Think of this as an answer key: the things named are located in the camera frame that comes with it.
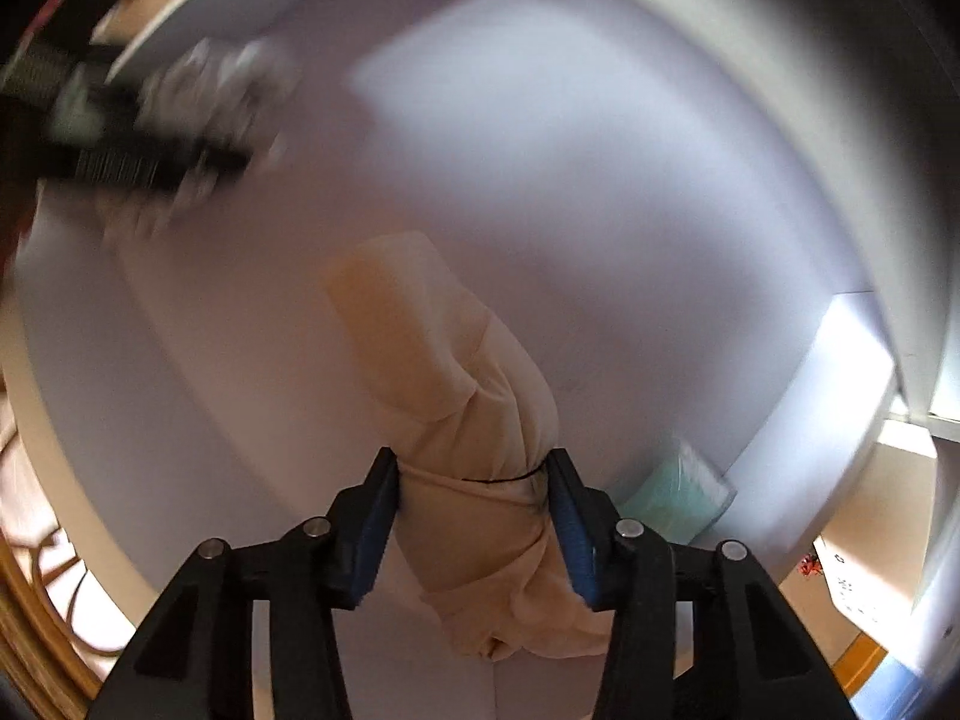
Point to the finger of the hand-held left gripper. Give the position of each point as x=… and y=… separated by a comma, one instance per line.
x=150, y=165

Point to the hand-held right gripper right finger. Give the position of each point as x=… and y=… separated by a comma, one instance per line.
x=576, y=540

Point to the teal packet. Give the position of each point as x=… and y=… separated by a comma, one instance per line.
x=679, y=499

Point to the grey white cloth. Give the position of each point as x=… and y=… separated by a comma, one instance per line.
x=225, y=82

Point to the white floral print cabinet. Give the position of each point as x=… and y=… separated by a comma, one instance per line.
x=862, y=577

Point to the cream cloth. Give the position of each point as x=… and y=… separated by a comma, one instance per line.
x=457, y=420

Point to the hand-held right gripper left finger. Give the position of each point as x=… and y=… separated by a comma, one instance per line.
x=373, y=532

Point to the rattan chair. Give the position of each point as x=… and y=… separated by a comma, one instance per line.
x=37, y=615

